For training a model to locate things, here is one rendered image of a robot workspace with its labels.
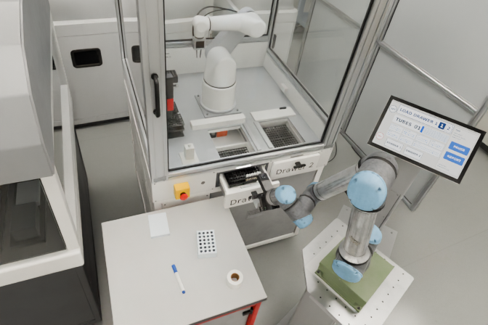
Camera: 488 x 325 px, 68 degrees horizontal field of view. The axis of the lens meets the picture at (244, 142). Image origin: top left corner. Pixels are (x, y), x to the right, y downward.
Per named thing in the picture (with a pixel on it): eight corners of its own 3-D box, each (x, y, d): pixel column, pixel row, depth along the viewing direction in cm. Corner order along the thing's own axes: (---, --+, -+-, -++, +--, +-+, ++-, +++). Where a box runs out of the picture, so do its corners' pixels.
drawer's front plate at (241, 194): (276, 196, 189) (280, 182, 182) (224, 209, 179) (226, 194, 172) (274, 194, 190) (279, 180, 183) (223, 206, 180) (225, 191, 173)
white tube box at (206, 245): (216, 257, 166) (217, 252, 163) (198, 258, 164) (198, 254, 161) (213, 233, 174) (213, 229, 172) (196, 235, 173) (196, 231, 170)
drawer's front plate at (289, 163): (315, 168, 208) (320, 154, 201) (270, 178, 198) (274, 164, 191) (314, 166, 210) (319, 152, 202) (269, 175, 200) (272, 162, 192)
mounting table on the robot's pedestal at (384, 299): (404, 289, 178) (414, 278, 170) (356, 357, 152) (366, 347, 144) (330, 229, 199) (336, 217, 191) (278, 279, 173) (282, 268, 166)
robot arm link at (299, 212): (321, 210, 149) (304, 190, 149) (308, 228, 142) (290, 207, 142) (308, 215, 155) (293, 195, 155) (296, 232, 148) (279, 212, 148)
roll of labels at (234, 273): (223, 278, 158) (224, 273, 156) (237, 271, 162) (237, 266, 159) (231, 291, 154) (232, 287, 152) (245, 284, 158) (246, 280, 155)
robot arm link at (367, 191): (370, 264, 148) (401, 163, 116) (356, 292, 139) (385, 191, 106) (343, 250, 154) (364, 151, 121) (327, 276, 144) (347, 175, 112)
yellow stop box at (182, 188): (190, 198, 179) (190, 188, 174) (176, 201, 176) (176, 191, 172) (187, 190, 182) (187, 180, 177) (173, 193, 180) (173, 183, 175)
